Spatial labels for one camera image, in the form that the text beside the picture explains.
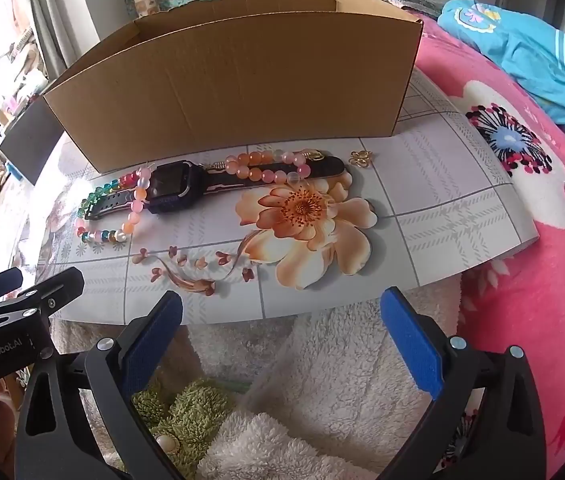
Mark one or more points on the gold flower brooch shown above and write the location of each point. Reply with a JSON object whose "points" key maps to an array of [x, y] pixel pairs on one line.
{"points": [[361, 159]]}

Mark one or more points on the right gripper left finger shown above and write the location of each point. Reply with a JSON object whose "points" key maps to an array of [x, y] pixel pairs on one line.
{"points": [[54, 438]]}

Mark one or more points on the brown cardboard box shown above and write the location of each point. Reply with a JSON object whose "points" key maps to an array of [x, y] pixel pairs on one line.
{"points": [[221, 73]]}

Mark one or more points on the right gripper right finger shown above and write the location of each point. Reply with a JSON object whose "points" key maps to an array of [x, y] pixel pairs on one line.
{"points": [[507, 439]]}

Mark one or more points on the floral plaid table mat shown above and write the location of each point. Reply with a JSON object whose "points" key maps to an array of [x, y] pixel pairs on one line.
{"points": [[434, 203]]}

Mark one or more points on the green fluffy cloth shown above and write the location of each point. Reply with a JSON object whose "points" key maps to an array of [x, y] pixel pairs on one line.
{"points": [[191, 418]]}

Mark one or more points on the black pink smart watch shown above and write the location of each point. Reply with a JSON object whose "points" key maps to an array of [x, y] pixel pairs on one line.
{"points": [[178, 185]]}

